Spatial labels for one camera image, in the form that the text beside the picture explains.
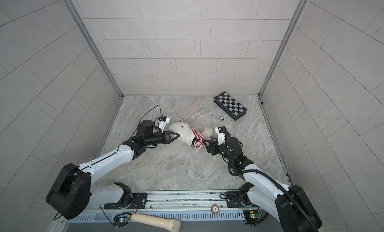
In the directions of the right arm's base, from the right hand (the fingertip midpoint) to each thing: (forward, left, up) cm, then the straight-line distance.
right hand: (206, 141), depth 80 cm
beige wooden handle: (-34, +18, -7) cm, 39 cm away
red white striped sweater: (-1, +4, +2) cm, 5 cm away
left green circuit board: (-31, +41, -9) cm, 52 cm away
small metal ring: (+27, -6, -9) cm, 30 cm away
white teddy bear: (+2, +7, +2) cm, 8 cm away
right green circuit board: (-33, -18, -12) cm, 40 cm away
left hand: (+2, +13, +5) cm, 14 cm away
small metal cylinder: (+22, -12, -9) cm, 27 cm away
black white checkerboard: (+30, -20, -6) cm, 37 cm away
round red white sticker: (-29, -2, -11) cm, 31 cm away
